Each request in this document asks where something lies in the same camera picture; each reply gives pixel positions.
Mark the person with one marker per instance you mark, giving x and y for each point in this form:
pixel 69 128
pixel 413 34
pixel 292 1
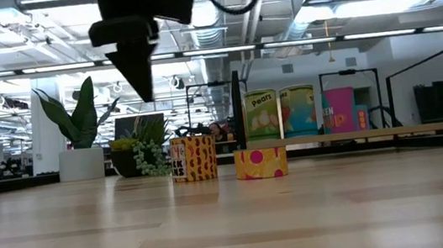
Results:
pixel 217 131

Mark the silver round ventilation duct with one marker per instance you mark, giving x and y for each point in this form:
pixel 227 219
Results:
pixel 206 37

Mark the snake plant in white pot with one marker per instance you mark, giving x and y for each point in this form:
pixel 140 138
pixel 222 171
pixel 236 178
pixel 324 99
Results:
pixel 82 164

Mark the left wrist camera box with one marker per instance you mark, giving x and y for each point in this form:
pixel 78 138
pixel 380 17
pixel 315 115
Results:
pixel 175 4

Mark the grey wall vent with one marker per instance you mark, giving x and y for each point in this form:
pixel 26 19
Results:
pixel 288 68
pixel 350 61

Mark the succulents in black pot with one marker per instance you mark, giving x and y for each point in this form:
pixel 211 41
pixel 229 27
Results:
pixel 124 163

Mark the blue tomato can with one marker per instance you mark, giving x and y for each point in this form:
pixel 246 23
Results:
pixel 298 110

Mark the yellow spicy black beans can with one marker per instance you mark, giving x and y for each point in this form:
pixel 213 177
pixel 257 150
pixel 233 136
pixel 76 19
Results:
pixel 198 156

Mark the rig crossbar with light strips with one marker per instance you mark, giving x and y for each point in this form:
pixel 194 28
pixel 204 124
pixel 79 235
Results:
pixel 217 51

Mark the black upright rig frame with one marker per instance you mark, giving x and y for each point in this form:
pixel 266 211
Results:
pixel 346 71
pixel 216 83

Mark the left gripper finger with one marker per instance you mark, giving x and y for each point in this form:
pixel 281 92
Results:
pixel 138 66

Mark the short yellow pink-dotted can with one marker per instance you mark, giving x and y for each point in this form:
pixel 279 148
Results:
pixel 260 163

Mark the long ceiling light fixture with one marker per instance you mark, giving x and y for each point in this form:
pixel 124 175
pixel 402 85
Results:
pixel 360 8

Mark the pink soup can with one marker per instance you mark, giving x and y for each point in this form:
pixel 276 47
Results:
pixel 340 109

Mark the black frame wooden shelf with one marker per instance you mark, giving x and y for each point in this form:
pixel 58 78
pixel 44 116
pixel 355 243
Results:
pixel 239 117

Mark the green pears can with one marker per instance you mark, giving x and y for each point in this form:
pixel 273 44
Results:
pixel 262 115

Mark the black stacked crates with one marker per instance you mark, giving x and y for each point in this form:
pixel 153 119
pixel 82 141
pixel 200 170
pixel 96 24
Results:
pixel 435 102

